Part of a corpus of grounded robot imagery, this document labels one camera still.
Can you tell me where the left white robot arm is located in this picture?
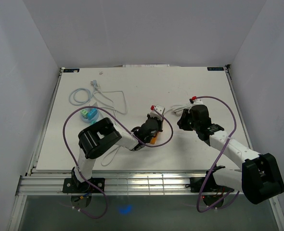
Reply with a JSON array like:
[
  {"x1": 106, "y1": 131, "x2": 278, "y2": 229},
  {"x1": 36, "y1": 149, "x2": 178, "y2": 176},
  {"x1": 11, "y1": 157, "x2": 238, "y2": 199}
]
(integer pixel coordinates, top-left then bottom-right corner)
[{"x1": 71, "y1": 113, "x2": 163, "y2": 192}]

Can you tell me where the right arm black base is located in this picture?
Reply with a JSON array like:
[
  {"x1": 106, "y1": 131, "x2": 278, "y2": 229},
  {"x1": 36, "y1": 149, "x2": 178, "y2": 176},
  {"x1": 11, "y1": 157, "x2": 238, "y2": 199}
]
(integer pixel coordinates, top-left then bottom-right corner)
[{"x1": 185, "y1": 177, "x2": 234, "y2": 194}]

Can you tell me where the aluminium table frame rail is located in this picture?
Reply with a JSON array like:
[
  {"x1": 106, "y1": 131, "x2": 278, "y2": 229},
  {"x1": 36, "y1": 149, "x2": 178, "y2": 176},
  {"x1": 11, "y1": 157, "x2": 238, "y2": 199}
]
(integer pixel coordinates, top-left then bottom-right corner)
[{"x1": 17, "y1": 67, "x2": 251, "y2": 195}]

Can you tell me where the round light blue power strip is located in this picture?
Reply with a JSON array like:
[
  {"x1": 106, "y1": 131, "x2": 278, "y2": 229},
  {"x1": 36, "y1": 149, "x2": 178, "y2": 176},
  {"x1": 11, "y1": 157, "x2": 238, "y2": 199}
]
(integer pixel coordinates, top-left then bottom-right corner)
[{"x1": 80, "y1": 108, "x2": 99, "y2": 124}]

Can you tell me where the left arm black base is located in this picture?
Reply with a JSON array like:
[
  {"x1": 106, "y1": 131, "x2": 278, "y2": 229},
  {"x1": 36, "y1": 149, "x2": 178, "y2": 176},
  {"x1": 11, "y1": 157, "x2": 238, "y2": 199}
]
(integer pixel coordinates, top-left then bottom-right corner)
[{"x1": 62, "y1": 178, "x2": 105, "y2": 193}]

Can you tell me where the orange power strip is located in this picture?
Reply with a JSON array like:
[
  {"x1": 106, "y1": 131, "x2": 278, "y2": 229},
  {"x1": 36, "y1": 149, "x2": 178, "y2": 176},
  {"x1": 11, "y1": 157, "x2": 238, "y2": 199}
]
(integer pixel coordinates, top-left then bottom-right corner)
[{"x1": 150, "y1": 120, "x2": 163, "y2": 145}]

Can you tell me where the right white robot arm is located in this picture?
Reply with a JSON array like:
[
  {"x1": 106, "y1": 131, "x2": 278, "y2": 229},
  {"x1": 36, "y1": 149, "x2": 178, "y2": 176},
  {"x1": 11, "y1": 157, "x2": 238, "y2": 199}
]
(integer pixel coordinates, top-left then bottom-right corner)
[{"x1": 177, "y1": 104, "x2": 284, "y2": 205}]

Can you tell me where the light blue power cord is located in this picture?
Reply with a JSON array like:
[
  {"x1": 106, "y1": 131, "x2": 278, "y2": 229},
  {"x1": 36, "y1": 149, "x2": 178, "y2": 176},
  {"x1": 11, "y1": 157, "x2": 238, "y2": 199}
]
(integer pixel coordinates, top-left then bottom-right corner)
[{"x1": 68, "y1": 80, "x2": 98, "y2": 106}]

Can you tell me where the blue plug adapter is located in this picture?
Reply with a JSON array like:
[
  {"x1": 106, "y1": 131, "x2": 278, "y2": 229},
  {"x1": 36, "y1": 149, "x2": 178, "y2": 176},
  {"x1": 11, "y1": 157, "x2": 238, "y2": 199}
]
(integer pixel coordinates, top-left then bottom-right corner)
[{"x1": 88, "y1": 109, "x2": 98, "y2": 120}]

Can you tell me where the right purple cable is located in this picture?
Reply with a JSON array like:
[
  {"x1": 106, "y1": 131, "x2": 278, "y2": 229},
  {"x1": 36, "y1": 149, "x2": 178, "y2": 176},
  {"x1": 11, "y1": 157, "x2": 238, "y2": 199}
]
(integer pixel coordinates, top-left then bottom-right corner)
[{"x1": 196, "y1": 96, "x2": 241, "y2": 213}]

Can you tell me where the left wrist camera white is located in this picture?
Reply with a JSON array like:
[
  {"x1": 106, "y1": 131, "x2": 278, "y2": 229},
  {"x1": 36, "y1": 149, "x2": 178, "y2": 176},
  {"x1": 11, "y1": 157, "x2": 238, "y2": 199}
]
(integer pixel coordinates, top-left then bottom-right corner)
[{"x1": 150, "y1": 105, "x2": 165, "y2": 117}]

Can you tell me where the green charger plug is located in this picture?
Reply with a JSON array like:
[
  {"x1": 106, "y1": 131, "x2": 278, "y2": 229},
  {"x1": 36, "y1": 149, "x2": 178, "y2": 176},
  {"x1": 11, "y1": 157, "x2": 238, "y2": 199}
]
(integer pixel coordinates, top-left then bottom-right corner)
[{"x1": 80, "y1": 109, "x2": 89, "y2": 118}]

